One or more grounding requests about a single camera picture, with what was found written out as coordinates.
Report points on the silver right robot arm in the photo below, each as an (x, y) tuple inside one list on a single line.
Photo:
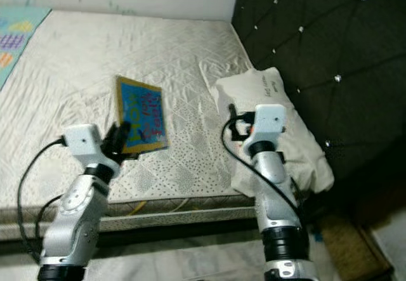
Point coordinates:
[(282, 224)]

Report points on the brown floor mat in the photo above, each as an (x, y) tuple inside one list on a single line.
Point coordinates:
[(352, 249)]

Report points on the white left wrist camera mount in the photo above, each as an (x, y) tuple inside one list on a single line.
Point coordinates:
[(85, 143)]

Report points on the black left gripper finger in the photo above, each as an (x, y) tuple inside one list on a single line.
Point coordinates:
[(125, 136), (113, 141)]

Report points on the teal sheet with coloured shapes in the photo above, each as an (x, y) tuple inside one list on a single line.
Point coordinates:
[(16, 40)]

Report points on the grey quilted mattress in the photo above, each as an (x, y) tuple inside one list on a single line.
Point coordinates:
[(76, 84)]

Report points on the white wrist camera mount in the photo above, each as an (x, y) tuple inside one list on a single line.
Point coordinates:
[(269, 122), (85, 143)]

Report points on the black tufted headboard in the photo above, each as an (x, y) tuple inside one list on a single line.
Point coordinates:
[(323, 40)]

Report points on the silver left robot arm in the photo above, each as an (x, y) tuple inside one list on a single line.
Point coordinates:
[(76, 224)]

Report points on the dark bed base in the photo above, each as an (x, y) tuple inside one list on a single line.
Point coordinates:
[(165, 233)]

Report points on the white pillow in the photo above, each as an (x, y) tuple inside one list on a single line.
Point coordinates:
[(254, 87)]

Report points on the colourful children's board book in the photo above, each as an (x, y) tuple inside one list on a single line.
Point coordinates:
[(144, 110)]

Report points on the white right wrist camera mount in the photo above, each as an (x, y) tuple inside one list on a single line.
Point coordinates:
[(269, 122)]

